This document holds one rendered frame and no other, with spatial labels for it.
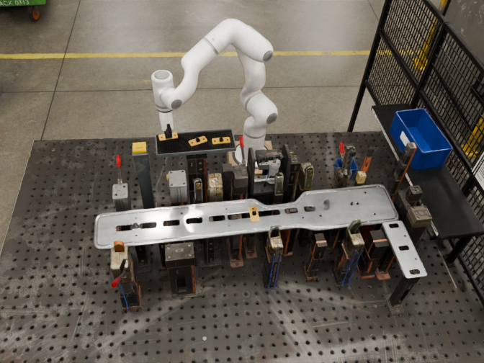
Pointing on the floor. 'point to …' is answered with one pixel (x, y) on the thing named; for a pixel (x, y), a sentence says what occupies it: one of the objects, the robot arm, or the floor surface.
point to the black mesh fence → (430, 96)
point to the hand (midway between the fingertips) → (168, 132)
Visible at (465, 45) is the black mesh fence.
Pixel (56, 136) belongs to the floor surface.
